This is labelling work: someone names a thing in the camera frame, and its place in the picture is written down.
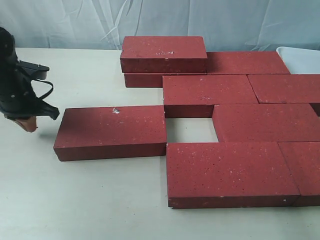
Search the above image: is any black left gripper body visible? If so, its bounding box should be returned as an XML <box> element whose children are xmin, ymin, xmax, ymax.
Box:
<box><xmin>0</xmin><ymin>27</ymin><xmax>60</xmax><ymax>120</ymax></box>

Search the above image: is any red brick second row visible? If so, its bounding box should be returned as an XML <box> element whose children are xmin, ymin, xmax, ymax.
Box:
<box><xmin>162</xmin><ymin>74</ymin><xmax>258</xmax><ymax>118</ymax></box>
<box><xmin>247</xmin><ymin>74</ymin><xmax>320</xmax><ymax>115</ymax></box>

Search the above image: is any red brick stacked top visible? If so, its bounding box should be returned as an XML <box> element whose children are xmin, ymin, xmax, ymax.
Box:
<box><xmin>120</xmin><ymin>36</ymin><xmax>208</xmax><ymax>73</ymax></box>

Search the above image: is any red brick back row right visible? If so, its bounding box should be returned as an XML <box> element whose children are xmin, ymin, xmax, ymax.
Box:
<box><xmin>206</xmin><ymin>51</ymin><xmax>290</xmax><ymax>75</ymax></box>

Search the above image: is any red brick third row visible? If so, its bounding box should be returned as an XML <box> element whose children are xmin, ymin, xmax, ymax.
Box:
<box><xmin>212</xmin><ymin>103</ymin><xmax>320</xmax><ymax>142</ymax></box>

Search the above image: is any white backdrop curtain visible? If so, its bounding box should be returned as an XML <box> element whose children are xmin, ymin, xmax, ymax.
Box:
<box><xmin>0</xmin><ymin>0</ymin><xmax>320</xmax><ymax>51</ymax></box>

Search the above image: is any white plastic tray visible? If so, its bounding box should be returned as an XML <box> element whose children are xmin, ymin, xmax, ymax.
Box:
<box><xmin>276</xmin><ymin>46</ymin><xmax>320</xmax><ymax>74</ymax></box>

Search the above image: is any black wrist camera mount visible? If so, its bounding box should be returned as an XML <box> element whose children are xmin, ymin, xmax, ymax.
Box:
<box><xmin>16</xmin><ymin>60</ymin><xmax>50</xmax><ymax>80</ymax></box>

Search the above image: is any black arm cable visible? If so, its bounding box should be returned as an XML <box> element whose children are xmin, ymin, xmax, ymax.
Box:
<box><xmin>29</xmin><ymin>79</ymin><xmax>54</xmax><ymax>100</ymax></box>

